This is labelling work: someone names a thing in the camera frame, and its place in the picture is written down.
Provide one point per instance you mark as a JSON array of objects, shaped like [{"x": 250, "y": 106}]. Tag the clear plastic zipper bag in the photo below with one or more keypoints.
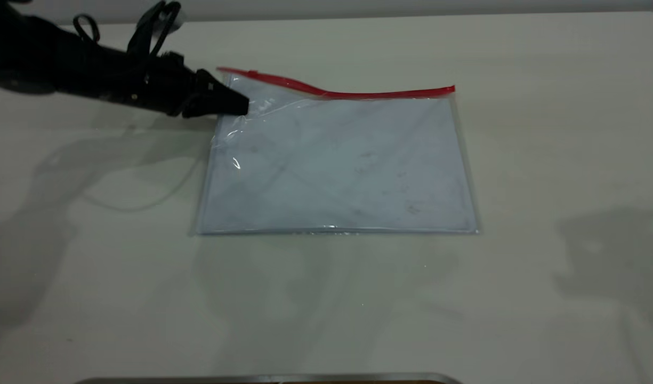
[{"x": 337, "y": 165}]

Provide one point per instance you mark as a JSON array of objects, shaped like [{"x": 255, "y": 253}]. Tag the silver metal strip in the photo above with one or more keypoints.
[{"x": 267, "y": 379}]

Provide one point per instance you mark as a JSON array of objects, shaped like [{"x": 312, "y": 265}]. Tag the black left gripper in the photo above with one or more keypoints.
[{"x": 161, "y": 82}]

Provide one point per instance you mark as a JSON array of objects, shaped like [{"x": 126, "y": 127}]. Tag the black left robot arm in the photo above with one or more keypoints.
[{"x": 43, "y": 61}]

